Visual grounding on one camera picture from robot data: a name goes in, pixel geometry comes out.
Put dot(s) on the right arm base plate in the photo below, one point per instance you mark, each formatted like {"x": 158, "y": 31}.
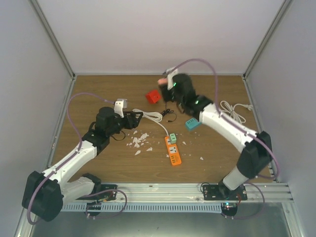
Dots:
{"x": 221, "y": 192}

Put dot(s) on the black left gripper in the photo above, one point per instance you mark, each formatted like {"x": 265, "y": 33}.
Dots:
{"x": 134, "y": 123}

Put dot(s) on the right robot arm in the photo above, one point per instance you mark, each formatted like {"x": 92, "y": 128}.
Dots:
{"x": 255, "y": 148}

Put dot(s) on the red cube adapter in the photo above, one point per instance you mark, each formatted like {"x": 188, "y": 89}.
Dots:
{"x": 153, "y": 96}

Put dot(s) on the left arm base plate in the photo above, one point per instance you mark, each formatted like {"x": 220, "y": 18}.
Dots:
{"x": 107, "y": 192}

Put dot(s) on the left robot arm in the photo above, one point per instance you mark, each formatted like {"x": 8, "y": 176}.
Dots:
{"x": 47, "y": 192}

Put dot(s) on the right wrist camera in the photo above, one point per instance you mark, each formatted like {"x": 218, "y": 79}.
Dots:
{"x": 169, "y": 74}

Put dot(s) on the orange power strip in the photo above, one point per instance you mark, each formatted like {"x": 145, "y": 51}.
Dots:
{"x": 173, "y": 152}

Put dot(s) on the aluminium front rail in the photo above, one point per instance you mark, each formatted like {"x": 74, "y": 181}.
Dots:
{"x": 176, "y": 193}

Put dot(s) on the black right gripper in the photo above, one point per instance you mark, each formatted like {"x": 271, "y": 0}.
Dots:
{"x": 164, "y": 93}

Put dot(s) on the slotted cable duct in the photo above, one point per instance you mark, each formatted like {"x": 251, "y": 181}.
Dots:
{"x": 158, "y": 207}

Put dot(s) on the pink charger plug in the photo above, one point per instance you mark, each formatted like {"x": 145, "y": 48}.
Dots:
{"x": 162, "y": 81}

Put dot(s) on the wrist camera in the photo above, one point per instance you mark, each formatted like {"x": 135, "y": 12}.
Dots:
{"x": 169, "y": 74}
{"x": 119, "y": 106}

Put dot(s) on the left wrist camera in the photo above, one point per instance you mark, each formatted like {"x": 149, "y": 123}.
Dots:
{"x": 119, "y": 106}

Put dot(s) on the green USB charger plug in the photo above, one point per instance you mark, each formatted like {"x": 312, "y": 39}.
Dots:
{"x": 172, "y": 138}

